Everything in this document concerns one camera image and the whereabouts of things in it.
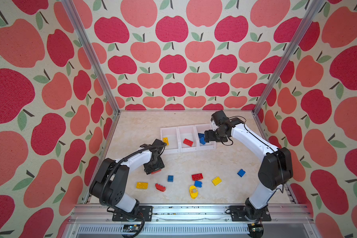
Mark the blue sloped lego brick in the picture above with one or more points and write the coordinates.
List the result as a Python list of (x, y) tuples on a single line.
[(241, 173)]

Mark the aluminium corner post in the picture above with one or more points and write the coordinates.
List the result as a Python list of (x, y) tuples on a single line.
[(310, 14), (90, 52)]

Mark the yellow oval lego piece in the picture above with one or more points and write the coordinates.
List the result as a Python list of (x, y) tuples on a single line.
[(193, 191)]

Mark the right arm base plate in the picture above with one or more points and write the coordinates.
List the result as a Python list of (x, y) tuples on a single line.
[(248, 214)]

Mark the blue lego brick under red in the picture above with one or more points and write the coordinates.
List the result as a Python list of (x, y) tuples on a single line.
[(198, 184)]

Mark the left aluminium corner post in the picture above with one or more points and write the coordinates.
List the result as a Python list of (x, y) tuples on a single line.
[(90, 52)]

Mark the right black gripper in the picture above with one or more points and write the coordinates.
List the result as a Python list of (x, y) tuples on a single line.
[(208, 136)]

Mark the right aluminium corner post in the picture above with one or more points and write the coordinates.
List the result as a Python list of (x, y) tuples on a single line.
[(310, 14)]

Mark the small yellow lego brick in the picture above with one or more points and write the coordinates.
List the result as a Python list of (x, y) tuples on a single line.
[(165, 140)]

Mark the white three-compartment plastic bin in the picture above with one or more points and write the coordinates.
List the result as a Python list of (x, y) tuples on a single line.
[(186, 138)]

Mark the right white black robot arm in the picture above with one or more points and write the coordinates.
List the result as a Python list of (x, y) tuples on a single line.
[(276, 163)]

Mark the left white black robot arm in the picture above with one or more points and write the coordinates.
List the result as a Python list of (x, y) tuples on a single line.
[(110, 181)]

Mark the aluminium front rail frame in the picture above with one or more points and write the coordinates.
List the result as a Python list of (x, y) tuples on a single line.
[(191, 221)]

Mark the yellow flat lego brick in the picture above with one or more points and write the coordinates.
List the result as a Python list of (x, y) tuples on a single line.
[(142, 185)]

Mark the red curved lego brick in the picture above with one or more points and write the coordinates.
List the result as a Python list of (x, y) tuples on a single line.
[(160, 187)]

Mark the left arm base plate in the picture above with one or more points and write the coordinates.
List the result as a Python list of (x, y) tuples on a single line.
[(137, 215)]

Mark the yellow square lego brick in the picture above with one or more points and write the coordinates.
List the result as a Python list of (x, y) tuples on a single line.
[(216, 181)]

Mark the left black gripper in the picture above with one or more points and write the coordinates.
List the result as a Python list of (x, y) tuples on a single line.
[(161, 165)]

